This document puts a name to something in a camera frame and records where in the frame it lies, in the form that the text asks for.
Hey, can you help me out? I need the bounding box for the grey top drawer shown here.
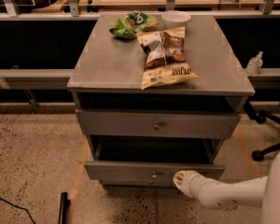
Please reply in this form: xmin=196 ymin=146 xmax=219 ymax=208
xmin=77 ymin=109 xmax=239 ymax=139

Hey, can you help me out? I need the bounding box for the green chip bag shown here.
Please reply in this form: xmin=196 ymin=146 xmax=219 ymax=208
xmin=109 ymin=11 xmax=159 ymax=40

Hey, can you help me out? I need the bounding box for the black bar on floor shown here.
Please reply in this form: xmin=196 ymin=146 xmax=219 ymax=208
xmin=58 ymin=192 xmax=70 ymax=224

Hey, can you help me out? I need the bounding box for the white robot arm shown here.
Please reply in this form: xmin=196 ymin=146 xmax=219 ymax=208
xmin=173 ymin=152 xmax=280 ymax=224

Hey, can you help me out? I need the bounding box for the black office chair base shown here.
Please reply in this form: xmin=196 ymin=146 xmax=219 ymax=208
xmin=243 ymin=100 xmax=280 ymax=162

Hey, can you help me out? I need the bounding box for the brown yellow snack bag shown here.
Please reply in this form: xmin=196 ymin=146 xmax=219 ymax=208
xmin=137 ymin=27 xmax=197 ymax=90

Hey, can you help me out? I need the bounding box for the grey wooden drawer cabinet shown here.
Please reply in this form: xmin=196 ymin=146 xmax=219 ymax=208
xmin=66 ymin=13 xmax=256 ymax=189

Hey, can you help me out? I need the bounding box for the black floor cable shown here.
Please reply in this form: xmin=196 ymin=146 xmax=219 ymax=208
xmin=0 ymin=180 xmax=37 ymax=224

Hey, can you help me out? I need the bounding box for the hand sanitizer bottle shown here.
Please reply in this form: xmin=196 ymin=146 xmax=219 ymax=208
xmin=245 ymin=51 xmax=263 ymax=75

